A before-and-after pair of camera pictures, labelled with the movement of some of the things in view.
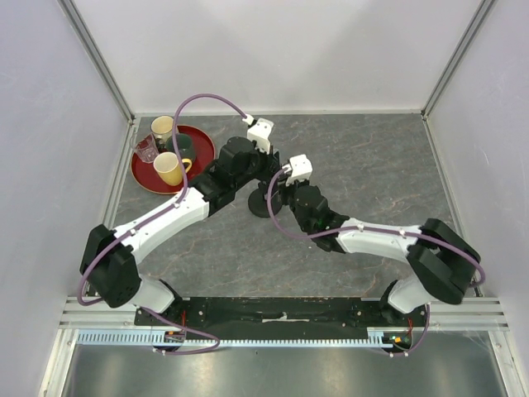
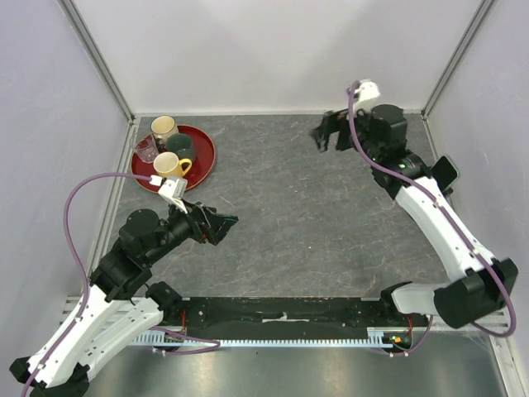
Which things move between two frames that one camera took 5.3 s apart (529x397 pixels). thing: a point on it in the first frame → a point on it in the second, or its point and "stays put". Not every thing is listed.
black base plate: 289,317 stays put
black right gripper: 283,188 → 330,123
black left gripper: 269,162 → 198,213
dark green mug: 183,143 stays put
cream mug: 161,126 stays put
